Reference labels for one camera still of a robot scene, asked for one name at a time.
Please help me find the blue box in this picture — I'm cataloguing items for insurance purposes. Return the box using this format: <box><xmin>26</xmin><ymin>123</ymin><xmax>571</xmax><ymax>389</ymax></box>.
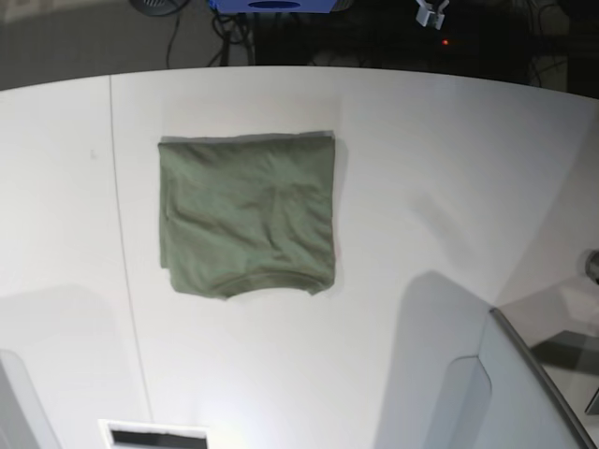
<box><xmin>209</xmin><ymin>0</ymin><xmax>336</xmax><ymax>14</ymax></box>

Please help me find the green t-shirt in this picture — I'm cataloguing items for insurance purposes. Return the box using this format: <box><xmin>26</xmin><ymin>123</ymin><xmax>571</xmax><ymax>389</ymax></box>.
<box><xmin>158</xmin><ymin>131</ymin><xmax>336</xmax><ymax>299</ymax></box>

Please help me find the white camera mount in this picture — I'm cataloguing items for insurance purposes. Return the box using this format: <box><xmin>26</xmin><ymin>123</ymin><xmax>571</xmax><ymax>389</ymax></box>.
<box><xmin>416</xmin><ymin>0</ymin><xmax>450</xmax><ymax>30</ymax></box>

